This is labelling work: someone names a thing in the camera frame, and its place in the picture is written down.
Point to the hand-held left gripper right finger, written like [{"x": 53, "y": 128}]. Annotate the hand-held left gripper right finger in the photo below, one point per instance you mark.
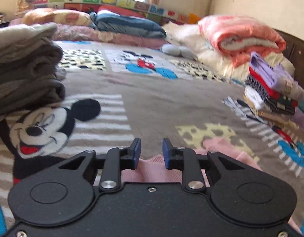
[{"x": 166, "y": 155}]

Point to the purple patchwork quilt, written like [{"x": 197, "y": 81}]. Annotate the purple patchwork quilt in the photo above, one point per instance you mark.
[{"x": 303, "y": 118}]

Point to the dark wooden headboard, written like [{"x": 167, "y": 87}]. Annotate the dark wooden headboard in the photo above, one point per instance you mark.
[{"x": 300, "y": 54}]

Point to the white quilted blanket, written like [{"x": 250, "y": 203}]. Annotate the white quilted blanket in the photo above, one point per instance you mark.
[{"x": 184, "y": 33}]

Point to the pink sweatshirt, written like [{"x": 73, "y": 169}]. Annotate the pink sweatshirt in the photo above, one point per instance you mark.
[{"x": 152, "y": 170}]

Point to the cream folded quilt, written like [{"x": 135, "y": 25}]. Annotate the cream folded quilt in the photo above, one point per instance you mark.
[{"x": 216, "y": 64}]

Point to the cartoon mouse printed blanket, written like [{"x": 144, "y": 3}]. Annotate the cartoon mouse printed blanket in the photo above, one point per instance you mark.
[{"x": 154, "y": 96}]

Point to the orange folded quilt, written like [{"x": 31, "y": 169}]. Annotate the orange folded quilt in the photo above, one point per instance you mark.
[{"x": 228, "y": 29}]

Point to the stack of grey folded clothes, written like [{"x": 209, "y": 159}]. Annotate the stack of grey folded clothes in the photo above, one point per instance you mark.
[{"x": 26, "y": 66}]

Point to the purple and striped clothes stack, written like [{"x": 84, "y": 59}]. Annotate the purple and striped clothes stack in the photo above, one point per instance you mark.
[{"x": 265, "y": 74}]

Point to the red white blue folded quilt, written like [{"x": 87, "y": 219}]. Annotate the red white blue folded quilt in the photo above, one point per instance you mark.
[{"x": 127, "y": 26}]

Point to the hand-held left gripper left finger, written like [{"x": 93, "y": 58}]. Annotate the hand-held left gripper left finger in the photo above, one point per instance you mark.
[{"x": 136, "y": 155}]

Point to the orange foam tile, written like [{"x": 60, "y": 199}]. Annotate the orange foam tile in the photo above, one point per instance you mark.
[{"x": 194, "y": 19}]

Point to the light blue plush toy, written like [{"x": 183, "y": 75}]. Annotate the light blue plush toy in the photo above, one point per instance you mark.
[{"x": 176, "y": 50}]

